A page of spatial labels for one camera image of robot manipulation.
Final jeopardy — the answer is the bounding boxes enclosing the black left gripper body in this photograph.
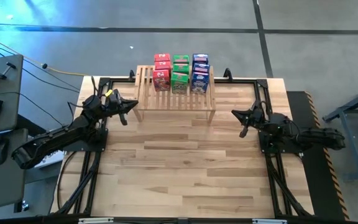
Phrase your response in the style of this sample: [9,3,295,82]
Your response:
[103,89,124,114]

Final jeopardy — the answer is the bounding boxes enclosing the yellow cable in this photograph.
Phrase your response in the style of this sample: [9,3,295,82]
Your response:
[0,30,88,78]

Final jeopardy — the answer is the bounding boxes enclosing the green Apple Jacks cereal box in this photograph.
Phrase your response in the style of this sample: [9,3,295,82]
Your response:
[170,72,189,95]
[172,55,190,65]
[172,63,190,75]

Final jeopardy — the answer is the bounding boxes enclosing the silver metal bracket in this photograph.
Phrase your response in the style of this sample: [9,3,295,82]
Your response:
[78,217,115,224]
[252,218,288,224]

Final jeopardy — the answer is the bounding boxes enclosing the black hazard-striped floor mat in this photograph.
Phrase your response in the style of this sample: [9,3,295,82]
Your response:
[286,90,351,222]

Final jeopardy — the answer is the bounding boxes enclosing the white paper sheet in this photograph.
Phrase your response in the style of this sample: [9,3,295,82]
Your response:
[34,150,67,170]

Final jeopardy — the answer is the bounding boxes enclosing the blue Frosted Flakes cereal box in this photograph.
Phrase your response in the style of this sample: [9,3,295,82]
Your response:
[191,72,210,94]
[192,53,209,65]
[193,63,211,75]

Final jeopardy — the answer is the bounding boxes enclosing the light wooden slatted shelf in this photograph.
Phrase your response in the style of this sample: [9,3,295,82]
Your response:
[133,64,217,125]

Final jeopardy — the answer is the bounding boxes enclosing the black aluminium rig frame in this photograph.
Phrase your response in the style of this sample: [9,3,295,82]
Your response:
[50,68,315,224]

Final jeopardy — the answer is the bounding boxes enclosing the blue-grey table frame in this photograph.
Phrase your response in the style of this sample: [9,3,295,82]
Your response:
[322,80,358,182]

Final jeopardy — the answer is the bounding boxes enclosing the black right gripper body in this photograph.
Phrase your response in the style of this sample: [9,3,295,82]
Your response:
[249,104,266,127]

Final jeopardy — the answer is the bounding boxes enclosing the red Froot Loops cereal box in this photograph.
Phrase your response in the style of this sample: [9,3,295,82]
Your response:
[154,61,172,72]
[152,68,171,93]
[154,53,171,63]

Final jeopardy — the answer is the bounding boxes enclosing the thin black cable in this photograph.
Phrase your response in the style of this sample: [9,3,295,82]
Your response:
[22,67,81,92]

